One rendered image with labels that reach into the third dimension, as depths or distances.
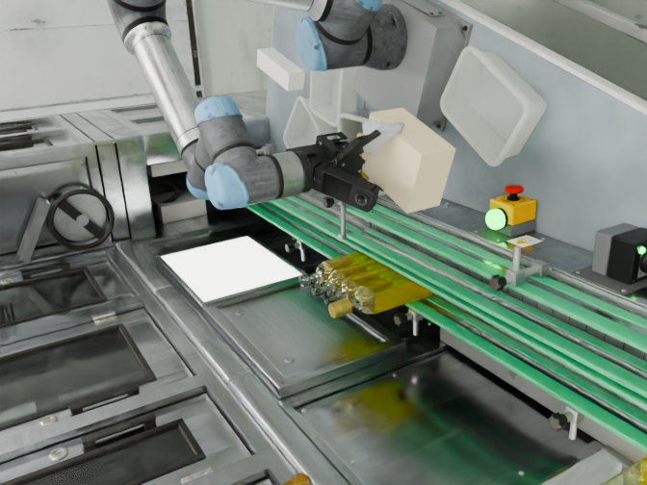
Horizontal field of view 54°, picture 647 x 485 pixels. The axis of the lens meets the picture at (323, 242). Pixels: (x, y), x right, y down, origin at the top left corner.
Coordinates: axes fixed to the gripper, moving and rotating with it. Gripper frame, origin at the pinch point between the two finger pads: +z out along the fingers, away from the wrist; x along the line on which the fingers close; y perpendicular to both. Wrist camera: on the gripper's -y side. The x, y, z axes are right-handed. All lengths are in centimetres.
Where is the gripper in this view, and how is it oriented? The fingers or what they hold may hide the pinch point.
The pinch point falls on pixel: (398, 160)
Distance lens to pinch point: 117.1
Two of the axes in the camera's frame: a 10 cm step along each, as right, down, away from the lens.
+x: -1.3, 7.8, 6.1
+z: 8.6, -2.2, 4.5
